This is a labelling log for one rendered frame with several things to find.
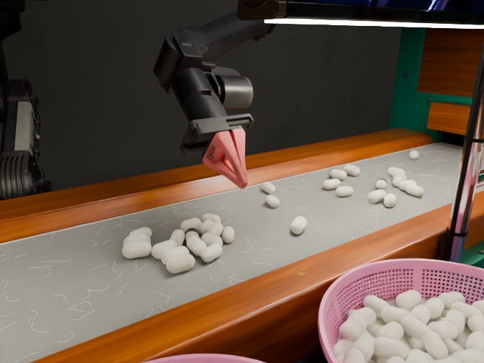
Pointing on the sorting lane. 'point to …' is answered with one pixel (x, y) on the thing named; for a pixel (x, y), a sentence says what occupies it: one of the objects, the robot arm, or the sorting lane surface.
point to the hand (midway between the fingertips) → (242, 181)
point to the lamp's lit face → (371, 24)
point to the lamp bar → (366, 11)
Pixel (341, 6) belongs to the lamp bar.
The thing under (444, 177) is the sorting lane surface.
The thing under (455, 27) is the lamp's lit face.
